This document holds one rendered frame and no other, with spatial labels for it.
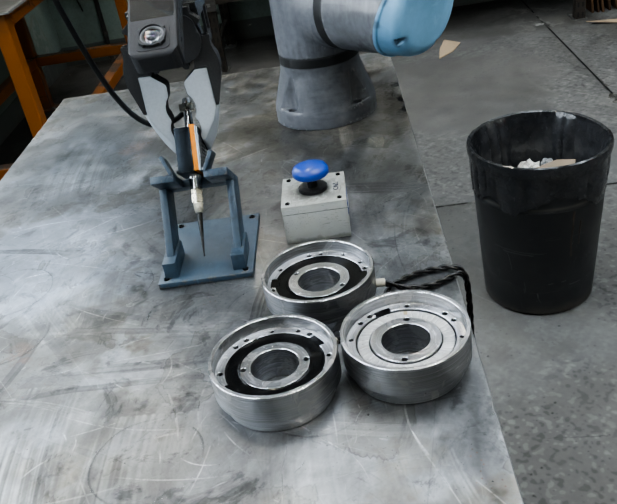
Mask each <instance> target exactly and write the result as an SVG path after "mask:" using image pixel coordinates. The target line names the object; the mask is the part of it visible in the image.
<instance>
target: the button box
mask: <svg viewBox="0 0 617 504"><path fill-rule="evenodd" d="M317 181H318V186H317V187H315V188H308V187H307V182H299V181H296V180H294V179H293V178H290V179H283V184H282V199H281V212H282V217H283V222H284V227H285V232H286V237H287V243H288V244H292V243H299V242H307V241H314V240H322V239H330V238H337V237H345V236H351V226H350V215H349V205H348V196H347V190H346V184H345V177H344V171H341V172H334V173H328V174H327V175H326V176H325V177H324V178H322V179H320V180H317Z"/></svg>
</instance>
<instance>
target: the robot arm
mask: <svg viewBox="0 0 617 504"><path fill-rule="evenodd" d="M453 1H454V0H269V5H270V10H271V16H272V22H273V27H274V33H275V39H276V44H277V50H278V55H279V61H280V77H279V84H278V91H277V98H276V111H277V117H278V121H279V123H280V124H282V125H283V126H285V127H287V128H290V129H295V130H303V131H318V130H328V129H334V128H339V127H343V126H346V125H350V124H353V123H355V122H358V121H360V120H362V119H364V118H366V117H367V116H369V115H370V114H371V113H373V112H374V110H375V109H376V107H377V100H376V91H375V88H374V86H373V84H372V82H371V79H370V77H369V75H368V73H367V71H366V69H365V67H364V64H363V62H362V60H361V58H360V55H359V51H362V52H370V53H377V54H381V55H383V56H387V57H394V56H416V55H419V54H421V53H423V52H425V51H426V50H428V49H429V48H430V47H432V46H433V45H434V43H435V41H436V40H437V39H438V38H439V37H440V36H441V34H442V33H443V31H444V29H445V27H446V25H447V23H448V21H449V18H450V15H451V11H452V7H453ZM124 14H125V18H126V19H127V22H128V23H127V25H126V26H125V27H124V29H123V30H122V33H123V34H124V35H126V36H127V45H123V46H122V47H121V49H120V51H121V53H122V56H123V75H124V79H125V83H126V85H127V88H128V90H129V92H130V93H131V95H132V96H133V98H134V100H135V101H136V103H137V105H138V106H139V108H140V110H141V111H142V113H143V115H145V116H146V118H147V119H148V121H149V123H150V124H151V126H152V127H153V129H154V130H155V131H156V133H157V134H158V135H159V137H160V138H161V139H162V140H163V141H164V143H165V144H166V145H167V146H168V147H169V148H170V149H172V150H173V151H174V152H175V153H176V147H175V139H174V135H173V134H174V130H173V129H174V128H175V127H174V124H173V122H174V114H173V113H172V111H171V109H170V108H169V104H168V98H169V96H170V85H169V81H168V80H167V79H165V78H163V77H162V76H160V75H159V74H158V73H159V71H163V70H169V69H175V68H180V67H183V68H184V69H185V70H187V69H189V67H190V65H191V63H190V62H191V61H193V60H194V68H193V69H192V70H191V72H190V73H189V74H188V75H187V77H186V79H185V81H184V86H185V89H186V92H187V94H188V95H189V97H190V98H191V99H193V101H194V103H195V106H196V119H197V120H198V122H199V123H200V126H201V140H202V142H203V144H204V145H205V147H206V149H207V150H209V149H212V146H213V144H214V141H215V139H216V135H217V131H218V125H219V112H220V90H221V79H222V63H221V58H220V55H219V52H218V50H217V48H216V47H215V46H214V45H213V43H212V41H211V40H212V34H211V29H210V24H209V20H208V15H207V11H206V6H205V1H204V0H128V10H127V11H126V12H125V13H124ZM200 14H201V17H202V22H203V26H204V31H205V33H203V30H202V28H201V26H200V24H199V20H200Z"/></svg>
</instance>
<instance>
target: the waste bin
mask: <svg viewBox="0 0 617 504"><path fill-rule="evenodd" d="M613 148H614V136H613V133H612V131H611V130H610V129H609V128H608V127H607V126H605V125H604V124H602V123H601V122H599V121H597V120H595V119H593V118H591V117H588V116H585V115H582V114H579V113H574V112H568V111H558V110H534V111H523V112H516V113H511V114H507V115H503V116H500V117H496V118H494V119H491V120H489V121H487V122H485V123H483V124H481V125H479V126H478V127H476V128H475V129H474V130H472V132H471V133H470V134H469V136H468V138H467V142H466V150H467V154H468V157H469V165H470V175H471V181H472V189H473V192H474V196H475V204H476V212H477V220H478V228H479V236H480V245H481V253H482V261H483V269H484V277H485V286H486V290H487V292H488V294H489V295H490V297H491V298H492V299H493V300H495V301H496V302H497V303H499V304H500V305H502V306H504V307H506V308H509V309H511V310H514V311H518V312H522V313H528V314H552V313H558V312H562V311H566V310H569V309H571V308H573V307H575V306H577V305H579V304H581V303H582V302H583V301H585V300H586V299H587V298H588V296H589V295H590V293H591V291H592V286H593V279H594V271H595V263H596V256H597V248H598V241H599V233H600V226H601V218H602V211H603V203H604V196H605V190H606V187H607V180H608V175H609V169H610V162H611V153H612V150H613ZM529 158H530V160H531V161H532V162H535V163H536V162H538V161H540V162H541V161H542V159H543V158H548V159H549V158H552V159H553V161H554V160H559V159H576V160H575V163H574V164H569V165H564V166H557V167H548V168H520V167H518V165H519V164H520V162H523V161H527V160H528V159H529Z"/></svg>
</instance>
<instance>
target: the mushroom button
mask: <svg viewBox="0 0 617 504"><path fill-rule="evenodd" d="M328 173H329V168H328V165H327V164H326V163H325V162H324V161H322V160H306V161H303V162H300V163H298V164H296V165H295V166H294V167H293V170H292V177H293V179H294V180H296V181H299V182H307V187H308V188H315V187H317V186H318V181H317V180H320V179H322V178H324V177H325V176H326V175H327V174H328Z"/></svg>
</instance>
